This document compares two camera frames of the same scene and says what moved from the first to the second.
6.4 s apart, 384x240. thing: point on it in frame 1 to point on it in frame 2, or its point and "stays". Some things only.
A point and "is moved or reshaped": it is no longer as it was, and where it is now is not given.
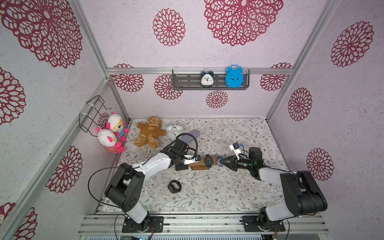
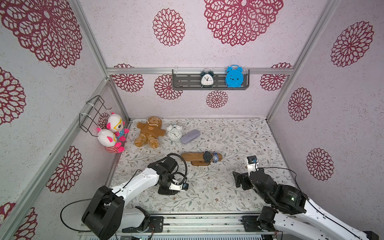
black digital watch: x=208 y=161 is moved or reshaped
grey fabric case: x=190 y=136 stays
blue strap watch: x=219 y=163 to x=215 y=157
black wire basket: x=89 y=118 stays
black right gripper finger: x=230 y=162 to x=235 y=174
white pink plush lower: x=107 y=139 stays
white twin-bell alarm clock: x=174 y=130 stays
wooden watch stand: x=201 y=165 is moved or reshaped
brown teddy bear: x=149 y=132 stays
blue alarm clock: x=234 y=76 stays
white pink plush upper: x=115 y=124 stays
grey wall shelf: x=190 y=80 stays
